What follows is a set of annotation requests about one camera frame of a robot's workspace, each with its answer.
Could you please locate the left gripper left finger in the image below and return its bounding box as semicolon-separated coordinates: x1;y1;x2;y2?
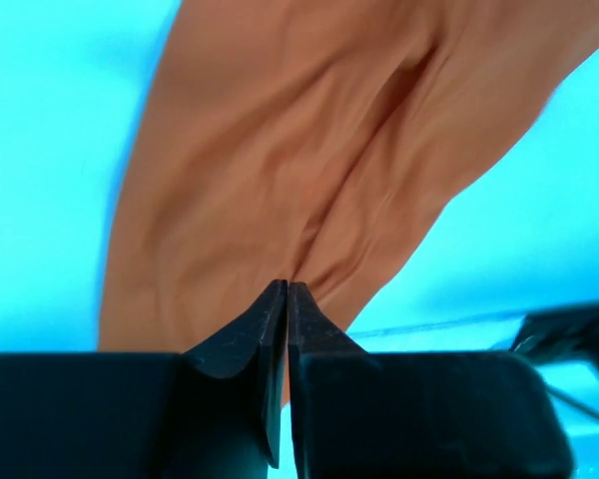
0;280;288;478

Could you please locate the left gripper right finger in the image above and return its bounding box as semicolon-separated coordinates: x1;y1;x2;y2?
288;283;574;479

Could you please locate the orange t shirt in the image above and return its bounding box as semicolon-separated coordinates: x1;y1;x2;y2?
97;0;599;415

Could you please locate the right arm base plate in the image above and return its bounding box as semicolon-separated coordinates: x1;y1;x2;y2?
509;302;599;374

